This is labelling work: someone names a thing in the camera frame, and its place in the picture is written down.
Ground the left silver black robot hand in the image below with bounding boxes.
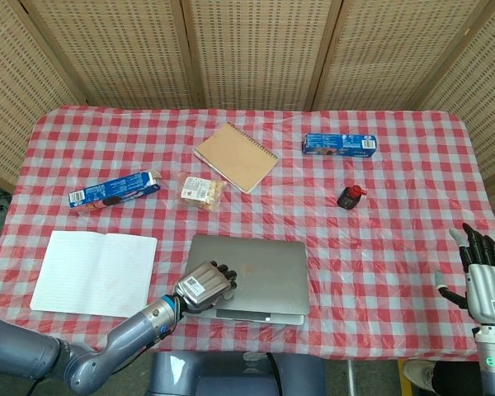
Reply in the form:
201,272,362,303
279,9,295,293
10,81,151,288
172,259,239,315

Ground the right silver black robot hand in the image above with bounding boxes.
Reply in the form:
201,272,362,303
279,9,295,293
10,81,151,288
433,223,495,325

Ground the silver laptop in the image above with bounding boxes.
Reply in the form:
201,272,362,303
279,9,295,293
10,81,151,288
181,234,311,326

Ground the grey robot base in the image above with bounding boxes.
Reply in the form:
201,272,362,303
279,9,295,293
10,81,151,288
147,351,328,396

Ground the clear bag of snacks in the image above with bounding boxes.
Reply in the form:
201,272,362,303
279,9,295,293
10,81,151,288
173,173,229,212

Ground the open white lined notebook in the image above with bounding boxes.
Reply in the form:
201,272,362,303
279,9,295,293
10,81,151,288
30,230,158,319

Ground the white shoe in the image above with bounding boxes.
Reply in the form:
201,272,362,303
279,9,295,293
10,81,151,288
402,360,436,391

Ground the red white checkered tablecloth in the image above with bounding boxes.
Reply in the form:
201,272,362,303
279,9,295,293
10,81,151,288
0,105,495,363

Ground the brown spiral notebook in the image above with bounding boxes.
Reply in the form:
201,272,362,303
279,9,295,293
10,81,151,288
193,121,280,195

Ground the dark bottle with red cap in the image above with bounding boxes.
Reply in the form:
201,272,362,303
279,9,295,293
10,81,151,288
337,184,368,210

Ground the closed blue cookie box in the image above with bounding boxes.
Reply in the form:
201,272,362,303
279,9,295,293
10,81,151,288
301,132,378,159

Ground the woven bamboo folding screen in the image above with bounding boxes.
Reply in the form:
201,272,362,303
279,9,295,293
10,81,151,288
0,0,495,195

